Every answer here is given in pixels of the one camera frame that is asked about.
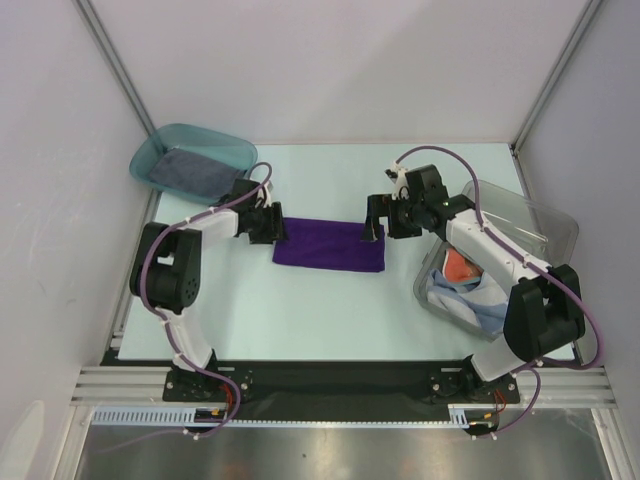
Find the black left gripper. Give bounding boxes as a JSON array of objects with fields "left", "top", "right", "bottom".
[{"left": 248, "top": 202, "right": 288, "bottom": 245}]

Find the purple towel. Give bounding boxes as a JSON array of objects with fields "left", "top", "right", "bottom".
[{"left": 272, "top": 217, "right": 385, "bottom": 273}]

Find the dark grey-blue towel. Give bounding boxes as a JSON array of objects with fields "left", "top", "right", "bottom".
[{"left": 149, "top": 149, "right": 244, "bottom": 199}]

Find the orange towel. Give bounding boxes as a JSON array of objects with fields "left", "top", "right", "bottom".
[{"left": 442, "top": 248, "right": 483, "bottom": 285}]

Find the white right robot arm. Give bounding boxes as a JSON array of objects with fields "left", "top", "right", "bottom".
[{"left": 362, "top": 165, "right": 586, "bottom": 402}]

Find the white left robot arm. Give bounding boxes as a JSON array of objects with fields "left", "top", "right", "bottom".
[{"left": 129, "top": 179, "right": 287, "bottom": 400}]

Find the teal plastic bin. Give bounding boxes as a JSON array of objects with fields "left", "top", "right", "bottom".
[{"left": 129, "top": 123, "right": 258, "bottom": 205}]

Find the light blue towel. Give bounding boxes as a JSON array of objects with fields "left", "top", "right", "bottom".
[{"left": 425, "top": 269, "right": 508, "bottom": 336}]

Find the clear plastic bin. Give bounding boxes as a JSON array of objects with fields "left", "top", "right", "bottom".
[{"left": 413, "top": 181, "right": 579, "bottom": 341}]

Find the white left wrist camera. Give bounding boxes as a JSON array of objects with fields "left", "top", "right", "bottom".
[{"left": 257, "top": 181, "right": 273, "bottom": 208}]

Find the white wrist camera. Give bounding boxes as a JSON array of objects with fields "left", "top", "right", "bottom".
[
  {"left": 385, "top": 162, "right": 410, "bottom": 200},
  {"left": 257, "top": 181, "right": 273, "bottom": 208}
]

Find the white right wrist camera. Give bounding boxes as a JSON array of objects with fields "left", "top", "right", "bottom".
[{"left": 385, "top": 162, "right": 410, "bottom": 200}]

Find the grey slotted cable duct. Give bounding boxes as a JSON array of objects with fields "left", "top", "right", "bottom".
[{"left": 91, "top": 406, "right": 497, "bottom": 429}]

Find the left aluminium corner post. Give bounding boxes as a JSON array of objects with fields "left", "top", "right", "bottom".
[{"left": 72, "top": 0, "right": 156, "bottom": 136}]

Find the aluminium corner post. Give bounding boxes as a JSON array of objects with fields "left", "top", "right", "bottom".
[
  {"left": 72, "top": 0, "right": 156, "bottom": 136},
  {"left": 510, "top": 0, "right": 607, "bottom": 156}
]

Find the aluminium rail frame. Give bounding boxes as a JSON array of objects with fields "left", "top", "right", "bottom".
[{"left": 57, "top": 368, "right": 636, "bottom": 479}]

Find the right aluminium corner post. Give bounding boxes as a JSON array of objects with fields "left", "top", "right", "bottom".
[{"left": 510, "top": 0, "right": 607, "bottom": 156}]

